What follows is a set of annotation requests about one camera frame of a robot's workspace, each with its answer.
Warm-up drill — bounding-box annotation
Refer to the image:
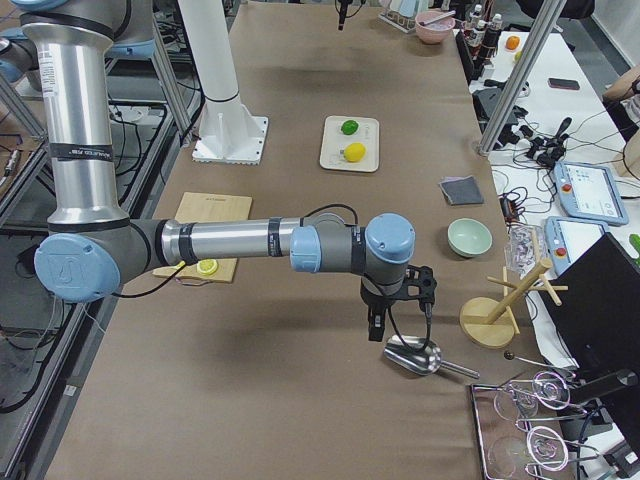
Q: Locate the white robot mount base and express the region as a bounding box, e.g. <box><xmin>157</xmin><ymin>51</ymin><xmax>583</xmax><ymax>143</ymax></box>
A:
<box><xmin>179</xmin><ymin>1</ymin><xmax>269</xmax><ymax>166</ymax></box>

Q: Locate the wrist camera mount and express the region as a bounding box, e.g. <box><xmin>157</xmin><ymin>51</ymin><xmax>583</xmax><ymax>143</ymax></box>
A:
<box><xmin>403</xmin><ymin>265</ymin><xmax>437</xmax><ymax>318</ymax></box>

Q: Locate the yellow lemon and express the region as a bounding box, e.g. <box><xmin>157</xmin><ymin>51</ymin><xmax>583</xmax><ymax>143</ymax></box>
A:
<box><xmin>343</xmin><ymin>142</ymin><xmax>367</xmax><ymax>163</ymax></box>

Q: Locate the orange fruit on desk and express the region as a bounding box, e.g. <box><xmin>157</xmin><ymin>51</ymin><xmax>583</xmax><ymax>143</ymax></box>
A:
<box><xmin>505</xmin><ymin>35</ymin><xmax>520</xmax><ymax>51</ymax></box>

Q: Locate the teach pendant tablet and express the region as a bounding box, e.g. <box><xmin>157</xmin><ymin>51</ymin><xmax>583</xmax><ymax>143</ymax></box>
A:
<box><xmin>553</xmin><ymin>161</ymin><xmax>629</xmax><ymax>226</ymax></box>

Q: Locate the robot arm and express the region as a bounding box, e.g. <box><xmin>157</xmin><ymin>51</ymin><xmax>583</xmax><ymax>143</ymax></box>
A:
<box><xmin>18</xmin><ymin>1</ymin><xmax>415</xmax><ymax>342</ymax></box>

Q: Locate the wooden banana stand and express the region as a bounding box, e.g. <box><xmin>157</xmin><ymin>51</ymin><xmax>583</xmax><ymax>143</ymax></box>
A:
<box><xmin>459</xmin><ymin>258</ymin><xmax>569</xmax><ymax>349</ymax></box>

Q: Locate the green lime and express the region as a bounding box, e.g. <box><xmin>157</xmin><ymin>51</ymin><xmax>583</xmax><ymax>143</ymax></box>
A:
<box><xmin>340</xmin><ymin>119</ymin><xmax>359</xmax><ymax>136</ymax></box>

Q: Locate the pink bowl of ice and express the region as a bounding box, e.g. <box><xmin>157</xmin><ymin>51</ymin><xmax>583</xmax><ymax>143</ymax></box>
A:
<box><xmin>415</xmin><ymin>10</ymin><xmax>456</xmax><ymax>45</ymax></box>

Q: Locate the white rabbit tray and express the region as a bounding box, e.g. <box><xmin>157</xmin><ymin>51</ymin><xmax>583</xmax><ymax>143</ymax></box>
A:
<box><xmin>319</xmin><ymin>115</ymin><xmax>379</xmax><ymax>173</ymax></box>

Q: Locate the aluminium frame post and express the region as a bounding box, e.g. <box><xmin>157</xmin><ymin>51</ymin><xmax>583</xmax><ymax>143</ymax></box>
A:
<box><xmin>477</xmin><ymin>0</ymin><xmax>566</xmax><ymax>157</ymax></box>

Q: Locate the lemon slice lower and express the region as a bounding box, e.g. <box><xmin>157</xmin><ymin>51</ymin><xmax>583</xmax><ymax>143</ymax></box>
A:
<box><xmin>196</xmin><ymin>259</ymin><xmax>219</xmax><ymax>276</ymax></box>

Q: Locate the black monitor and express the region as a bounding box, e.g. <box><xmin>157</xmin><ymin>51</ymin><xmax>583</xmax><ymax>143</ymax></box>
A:
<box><xmin>548</xmin><ymin>233</ymin><xmax>639</xmax><ymax>374</ymax></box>

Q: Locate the black glass tray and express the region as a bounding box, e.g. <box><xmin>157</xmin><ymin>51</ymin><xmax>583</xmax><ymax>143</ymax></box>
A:
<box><xmin>469</xmin><ymin>384</ymin><xmax>600</xmax><ymax>479</ymax></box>

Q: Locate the silver scoop far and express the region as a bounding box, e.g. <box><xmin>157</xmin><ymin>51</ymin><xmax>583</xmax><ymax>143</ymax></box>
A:
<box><xmin>384</xmin><ymin>335</ymin><xmax>480</xmax><ymax>379</ymax></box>

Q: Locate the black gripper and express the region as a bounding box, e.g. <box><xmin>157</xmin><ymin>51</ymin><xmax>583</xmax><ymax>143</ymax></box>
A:
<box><xmin>360</xmin><ymin>277</ymin><xmax>408</xmax><ymax>342</ymax></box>

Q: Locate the grey folded cloth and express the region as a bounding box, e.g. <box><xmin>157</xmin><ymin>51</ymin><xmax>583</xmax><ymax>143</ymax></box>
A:
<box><xmin>439</xmin><ymin>176</ymin><xmax>484</xmax><ymax>206</ymax></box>

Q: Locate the mint green bowl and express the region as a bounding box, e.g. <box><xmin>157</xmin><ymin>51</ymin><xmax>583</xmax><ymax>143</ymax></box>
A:
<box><xmin>447</xmin><ymin>218</ymin><xmax>493</xmax><ymax>258</ymax></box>

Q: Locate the wooden cutting board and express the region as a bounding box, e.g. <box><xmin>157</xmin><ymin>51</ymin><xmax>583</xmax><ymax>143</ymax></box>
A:
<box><xmin>152</xmin><ymin>192</ymin><xmax>253</xmax><ymax>286</ymax></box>

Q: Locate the black smartphone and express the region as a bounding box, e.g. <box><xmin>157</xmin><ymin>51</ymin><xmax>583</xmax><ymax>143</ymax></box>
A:
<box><xmin>547</xmin><ymin>77</ymin><xmax>580</xmax><ymax>91</ymax></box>

